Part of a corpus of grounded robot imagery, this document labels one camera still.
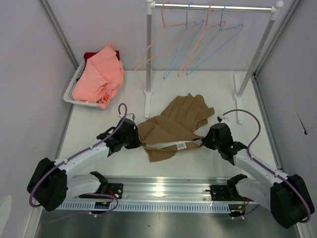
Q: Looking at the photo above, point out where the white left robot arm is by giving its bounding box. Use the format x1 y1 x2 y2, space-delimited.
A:
27 117 141 211

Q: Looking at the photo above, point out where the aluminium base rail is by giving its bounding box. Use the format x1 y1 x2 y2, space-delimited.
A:
107 176 245 203

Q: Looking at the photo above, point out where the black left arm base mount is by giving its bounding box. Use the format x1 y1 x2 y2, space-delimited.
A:
79 172 123 199

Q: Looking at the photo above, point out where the slotted white cable duct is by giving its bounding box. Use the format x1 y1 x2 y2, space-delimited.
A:
58 200 231 214

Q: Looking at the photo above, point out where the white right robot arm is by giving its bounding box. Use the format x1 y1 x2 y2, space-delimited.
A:
202 123 315 229

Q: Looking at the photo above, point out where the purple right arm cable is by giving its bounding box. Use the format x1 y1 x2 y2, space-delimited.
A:
221 109 312 223

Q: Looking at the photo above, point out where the salmon pink garment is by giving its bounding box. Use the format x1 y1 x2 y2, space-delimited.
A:
72 44 124 110

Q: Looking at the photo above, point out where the pink wire hanger right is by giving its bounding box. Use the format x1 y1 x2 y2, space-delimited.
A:
177 3 222 77

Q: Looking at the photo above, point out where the white perforated laundry basket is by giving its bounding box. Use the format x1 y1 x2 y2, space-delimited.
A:
63 60 101 109

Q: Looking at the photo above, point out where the blue wire hanger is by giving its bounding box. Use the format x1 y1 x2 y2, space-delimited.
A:
163 2 204 79
185 4 244 76

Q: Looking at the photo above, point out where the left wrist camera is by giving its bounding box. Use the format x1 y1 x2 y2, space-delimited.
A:
126 113 135 121

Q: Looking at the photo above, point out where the pink wire hanger left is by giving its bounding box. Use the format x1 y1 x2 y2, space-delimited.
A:
132 1 189 71

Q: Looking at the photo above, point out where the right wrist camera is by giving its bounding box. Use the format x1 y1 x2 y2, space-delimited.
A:
217 115 230 125

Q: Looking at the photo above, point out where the blue wire hanger left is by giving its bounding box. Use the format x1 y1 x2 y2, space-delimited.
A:
163 2 204 79

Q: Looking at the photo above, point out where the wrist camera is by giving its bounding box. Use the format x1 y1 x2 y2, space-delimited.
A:
126 113 135 121
217 115 230 125

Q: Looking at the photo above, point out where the pink wire hanger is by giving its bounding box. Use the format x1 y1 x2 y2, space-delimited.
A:
177 3 222 77
132 1 189 71

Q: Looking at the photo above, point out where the blue wire hanger right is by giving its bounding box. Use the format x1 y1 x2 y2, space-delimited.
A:
185 4 244 76

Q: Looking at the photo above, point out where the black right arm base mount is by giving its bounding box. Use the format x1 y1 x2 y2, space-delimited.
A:
205 174 248 202

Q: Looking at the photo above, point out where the white garment rack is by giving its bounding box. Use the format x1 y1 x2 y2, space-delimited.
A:
133 0 284 124

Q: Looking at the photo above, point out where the tan pleated skirt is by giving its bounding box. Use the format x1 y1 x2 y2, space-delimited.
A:
138 94 214 163

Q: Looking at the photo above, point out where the dark red garment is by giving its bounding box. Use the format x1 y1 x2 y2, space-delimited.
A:
76 50 120 82

